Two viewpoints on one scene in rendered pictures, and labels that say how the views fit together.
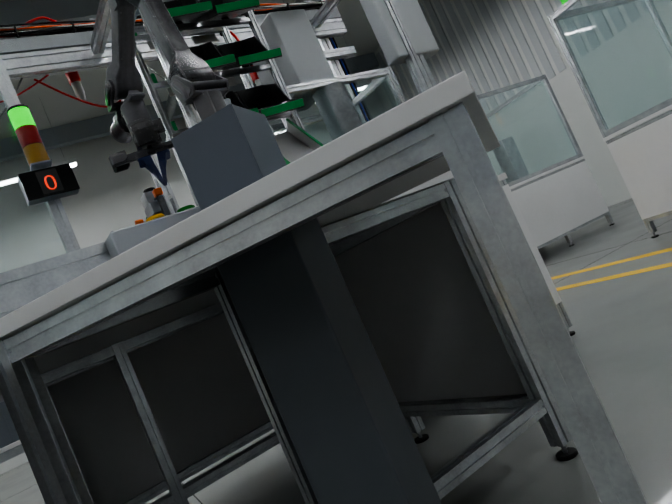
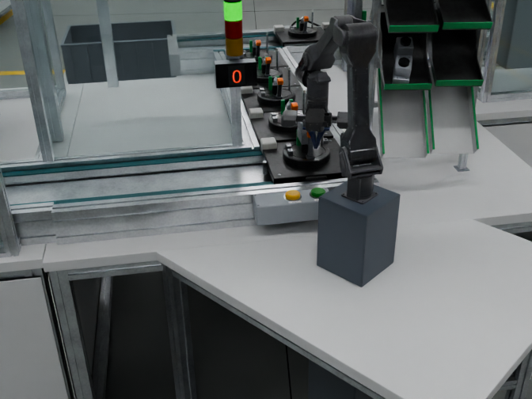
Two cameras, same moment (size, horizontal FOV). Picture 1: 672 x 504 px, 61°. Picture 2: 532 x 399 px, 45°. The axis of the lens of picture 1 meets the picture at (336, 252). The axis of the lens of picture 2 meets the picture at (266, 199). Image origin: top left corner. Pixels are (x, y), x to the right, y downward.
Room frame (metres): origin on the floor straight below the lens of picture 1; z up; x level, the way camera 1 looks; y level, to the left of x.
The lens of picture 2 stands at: (-0.24, -0.24, 1.81)
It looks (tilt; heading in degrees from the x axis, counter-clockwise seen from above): 29 degrees down; 24
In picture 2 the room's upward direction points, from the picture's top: 1 degrees counter-clockwise
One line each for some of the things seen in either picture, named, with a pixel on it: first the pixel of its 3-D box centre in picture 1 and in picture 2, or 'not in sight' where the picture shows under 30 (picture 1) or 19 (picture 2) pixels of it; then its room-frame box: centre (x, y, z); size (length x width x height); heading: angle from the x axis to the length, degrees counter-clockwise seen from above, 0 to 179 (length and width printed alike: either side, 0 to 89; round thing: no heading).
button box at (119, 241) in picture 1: (162, 234); (292, 206); (1.18, 0.32, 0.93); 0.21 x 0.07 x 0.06; 123
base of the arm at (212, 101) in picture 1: (213, 112); (361, 184); (1.08, 0.11, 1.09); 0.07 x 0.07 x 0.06; 71
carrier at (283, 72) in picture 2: not in sight; (264, 66); (2.03, 0.78, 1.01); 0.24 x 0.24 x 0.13; 33
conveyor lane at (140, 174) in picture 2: not in sight; (206, 180); (1.26, 0.63, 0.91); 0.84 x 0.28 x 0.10; 123
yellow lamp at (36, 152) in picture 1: (36, 156); (234, 45); (1.40, 0.59, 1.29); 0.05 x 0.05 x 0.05
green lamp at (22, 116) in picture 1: (21, 119); (233, 9); (1.40, 0.59, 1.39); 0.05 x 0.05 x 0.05
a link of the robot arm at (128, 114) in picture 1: (134, 110); (317, 81); (1.30, 0.30, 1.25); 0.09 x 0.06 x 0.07; 41
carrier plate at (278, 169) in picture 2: not in sight; (305, 159); (1.40, 0.37, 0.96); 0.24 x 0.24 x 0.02; 33
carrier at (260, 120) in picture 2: not in sight; (289, 112); (1.62, 0.51, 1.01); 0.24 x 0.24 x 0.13; 33
